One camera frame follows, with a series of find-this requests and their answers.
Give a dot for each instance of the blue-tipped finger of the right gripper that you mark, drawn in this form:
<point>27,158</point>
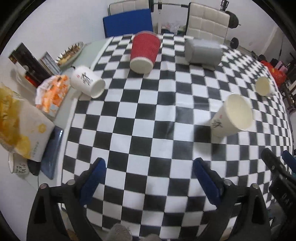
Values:
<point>289,160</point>

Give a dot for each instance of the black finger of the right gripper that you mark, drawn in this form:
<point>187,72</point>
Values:
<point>282,187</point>

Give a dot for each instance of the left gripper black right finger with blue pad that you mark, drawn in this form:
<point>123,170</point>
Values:
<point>252,221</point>

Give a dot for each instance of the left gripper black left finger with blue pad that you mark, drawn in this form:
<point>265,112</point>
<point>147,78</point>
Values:
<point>45,222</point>

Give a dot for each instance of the white paper cup near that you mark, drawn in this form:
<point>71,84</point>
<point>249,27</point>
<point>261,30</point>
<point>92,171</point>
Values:
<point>235,115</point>

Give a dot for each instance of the small white paper cup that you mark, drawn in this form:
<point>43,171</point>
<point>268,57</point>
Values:
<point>264,87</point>

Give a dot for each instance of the grey paper cup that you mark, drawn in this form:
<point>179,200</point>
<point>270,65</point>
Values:
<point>204,52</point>

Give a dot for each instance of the white paper cup left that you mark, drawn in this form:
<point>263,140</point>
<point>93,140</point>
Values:
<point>85,80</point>

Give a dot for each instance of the red ribbed paper cup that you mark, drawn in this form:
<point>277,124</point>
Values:
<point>145,48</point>

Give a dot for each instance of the blue notebook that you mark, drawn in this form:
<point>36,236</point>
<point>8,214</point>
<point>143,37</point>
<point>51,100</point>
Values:
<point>50,156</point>

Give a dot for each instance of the white mug with text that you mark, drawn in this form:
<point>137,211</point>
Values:
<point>18,164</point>

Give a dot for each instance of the red bag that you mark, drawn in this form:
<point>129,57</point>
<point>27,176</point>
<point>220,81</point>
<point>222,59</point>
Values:
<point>278,75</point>

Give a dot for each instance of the white yellow tissue box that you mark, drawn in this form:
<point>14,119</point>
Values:
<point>24,129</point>

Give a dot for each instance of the orange white snack packet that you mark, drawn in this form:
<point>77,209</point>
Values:
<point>51,93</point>

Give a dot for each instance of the black white checkered tablecloth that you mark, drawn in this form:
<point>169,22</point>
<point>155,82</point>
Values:
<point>150,128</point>

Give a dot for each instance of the black box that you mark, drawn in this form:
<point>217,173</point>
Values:
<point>31,69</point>

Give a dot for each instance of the striped small box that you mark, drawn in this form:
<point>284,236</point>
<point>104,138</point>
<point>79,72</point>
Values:
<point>50,63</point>

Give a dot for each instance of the plate of snacks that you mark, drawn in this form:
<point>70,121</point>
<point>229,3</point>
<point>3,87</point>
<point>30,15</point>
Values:
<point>69,55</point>

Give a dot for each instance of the white padded chair right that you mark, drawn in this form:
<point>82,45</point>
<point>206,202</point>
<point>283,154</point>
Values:
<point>207,22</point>

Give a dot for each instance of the white padded chair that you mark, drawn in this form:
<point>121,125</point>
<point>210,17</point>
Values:
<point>207,22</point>
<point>124,6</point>

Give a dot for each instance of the white padded chair left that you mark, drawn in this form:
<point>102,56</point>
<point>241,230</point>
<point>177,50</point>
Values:
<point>124,6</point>

